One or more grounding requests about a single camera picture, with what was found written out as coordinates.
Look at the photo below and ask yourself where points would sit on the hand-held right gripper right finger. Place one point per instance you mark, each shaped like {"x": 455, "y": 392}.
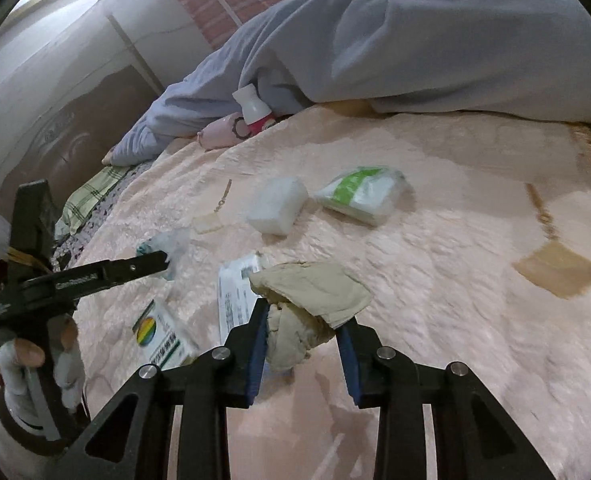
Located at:
{"x": 348, "y": 360}

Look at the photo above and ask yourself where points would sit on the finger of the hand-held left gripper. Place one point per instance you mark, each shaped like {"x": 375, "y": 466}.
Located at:
{"x": 135, "y": 266}

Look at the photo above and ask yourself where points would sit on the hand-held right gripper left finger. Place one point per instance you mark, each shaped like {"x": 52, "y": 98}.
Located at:
{"x": 258, "y": 350}

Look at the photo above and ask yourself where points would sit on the clear plastic wrapper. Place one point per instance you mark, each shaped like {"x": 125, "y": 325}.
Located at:
{"x": 173, "y": 245}

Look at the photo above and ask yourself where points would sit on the person's left hand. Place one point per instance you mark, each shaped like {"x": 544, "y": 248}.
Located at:
{"x": 27, "y": 352}

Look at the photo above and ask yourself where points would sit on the white printed paper packet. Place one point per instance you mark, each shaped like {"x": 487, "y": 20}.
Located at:
{"x": 233, "y": 295}

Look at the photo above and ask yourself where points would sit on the white box rainbow circle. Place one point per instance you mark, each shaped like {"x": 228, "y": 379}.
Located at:
{"x": 168, "y": 332}

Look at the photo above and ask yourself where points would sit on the green plaid cloth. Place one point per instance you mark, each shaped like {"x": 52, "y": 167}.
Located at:
{"x": 92, "y": 195}

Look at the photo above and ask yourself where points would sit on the pink quilted bed cover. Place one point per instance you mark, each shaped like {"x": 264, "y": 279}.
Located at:
{"x": 450, "y": 310}

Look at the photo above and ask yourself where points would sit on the brown wooden headboard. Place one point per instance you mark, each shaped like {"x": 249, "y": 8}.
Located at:
{"x": 75, "y": 125}

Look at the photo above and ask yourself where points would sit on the white pink bottle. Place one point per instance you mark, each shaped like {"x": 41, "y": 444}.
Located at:
{"x": 223, "y": 132}
{"x": 253, "y": 107}

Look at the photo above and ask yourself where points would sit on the green white tissue pack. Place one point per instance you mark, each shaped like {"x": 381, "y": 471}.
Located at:
{"x": 360, "y": 195}

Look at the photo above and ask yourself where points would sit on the grey-blue quilt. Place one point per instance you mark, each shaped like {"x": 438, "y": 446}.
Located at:
{"x": 400, "y": 45}

